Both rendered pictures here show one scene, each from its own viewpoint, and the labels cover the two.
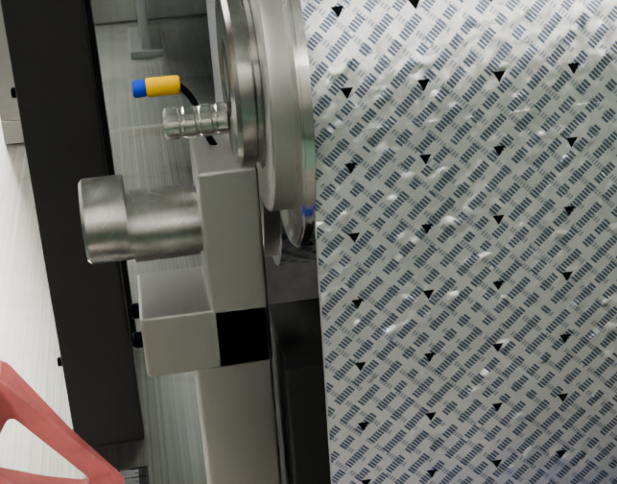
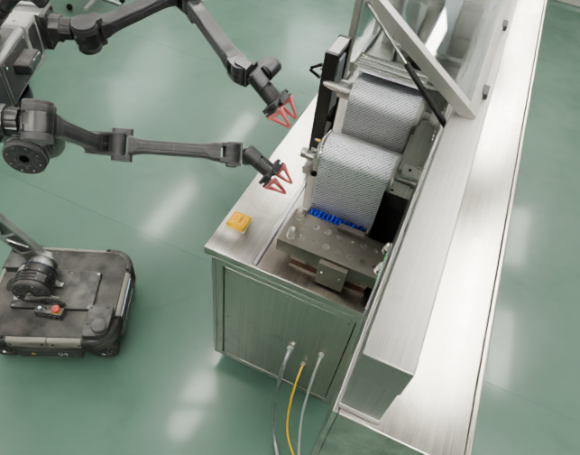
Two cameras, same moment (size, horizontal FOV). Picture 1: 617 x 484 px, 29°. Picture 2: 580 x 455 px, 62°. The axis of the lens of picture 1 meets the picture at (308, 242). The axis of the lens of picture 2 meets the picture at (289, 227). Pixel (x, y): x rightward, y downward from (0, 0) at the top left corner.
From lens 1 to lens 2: 1.24 m
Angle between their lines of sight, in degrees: 31
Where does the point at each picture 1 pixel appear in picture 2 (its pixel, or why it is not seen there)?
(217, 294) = (312, 167)
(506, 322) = (336, 190)
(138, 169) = not seen: hidden behind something
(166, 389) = not seen: hidden behind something
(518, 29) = (344, 162)
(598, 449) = (343, 208)
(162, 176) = not seen: hidden behind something
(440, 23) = (336, 158)
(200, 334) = (308, 171)
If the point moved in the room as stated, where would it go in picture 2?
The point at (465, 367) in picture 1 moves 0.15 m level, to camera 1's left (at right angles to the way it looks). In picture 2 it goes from (329, 191) to (293, 173)
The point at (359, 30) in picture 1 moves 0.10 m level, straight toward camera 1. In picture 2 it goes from (327, 154) to (310, 171)
